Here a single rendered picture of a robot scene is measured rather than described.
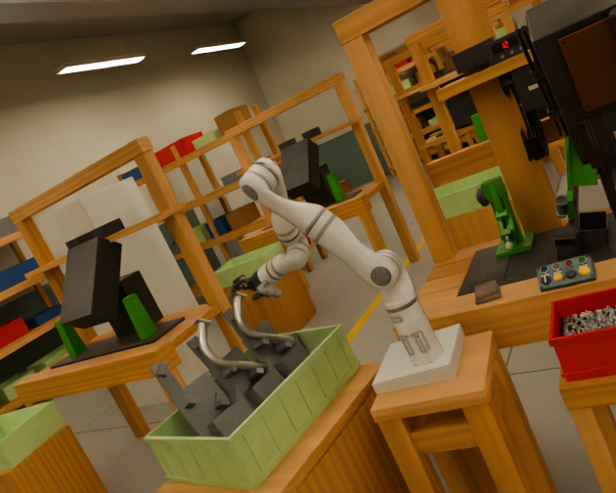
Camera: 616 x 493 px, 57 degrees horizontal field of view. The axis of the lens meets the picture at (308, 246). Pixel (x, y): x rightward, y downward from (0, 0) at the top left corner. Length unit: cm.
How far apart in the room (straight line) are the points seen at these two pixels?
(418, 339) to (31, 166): 795
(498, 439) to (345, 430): 47
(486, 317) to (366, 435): 53
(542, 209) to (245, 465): 142
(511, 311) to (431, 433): 45
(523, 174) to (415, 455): 114
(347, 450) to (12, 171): 764
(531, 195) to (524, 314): 64
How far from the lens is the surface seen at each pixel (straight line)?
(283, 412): 173
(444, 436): 163
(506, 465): 163
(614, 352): 149
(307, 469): 168
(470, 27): 223
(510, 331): 184
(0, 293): 763
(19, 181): 890
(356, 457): 184
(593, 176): 190
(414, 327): 158
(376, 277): 151
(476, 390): 151
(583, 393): 152
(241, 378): 197
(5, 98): 937
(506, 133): 225
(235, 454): 162
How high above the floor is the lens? 160
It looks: 10 degrees down
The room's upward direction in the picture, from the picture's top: 25 degrees counter-clockwise
